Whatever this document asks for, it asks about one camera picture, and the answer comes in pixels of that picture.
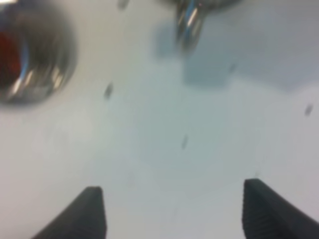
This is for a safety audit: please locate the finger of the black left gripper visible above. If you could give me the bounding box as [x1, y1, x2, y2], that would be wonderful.
[242, 179, 319, 239]
[34, 187, 107, 239]

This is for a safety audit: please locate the stainless steel teapot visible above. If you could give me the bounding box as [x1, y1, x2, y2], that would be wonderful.
[159, 0, 240, 52]

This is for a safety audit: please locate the right stainless steel saucer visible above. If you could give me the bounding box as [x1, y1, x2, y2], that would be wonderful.
[0, 0, 77, 106]

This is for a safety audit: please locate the right stainless steel teacup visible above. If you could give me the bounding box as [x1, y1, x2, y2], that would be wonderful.
[0, 26, 30, 95]

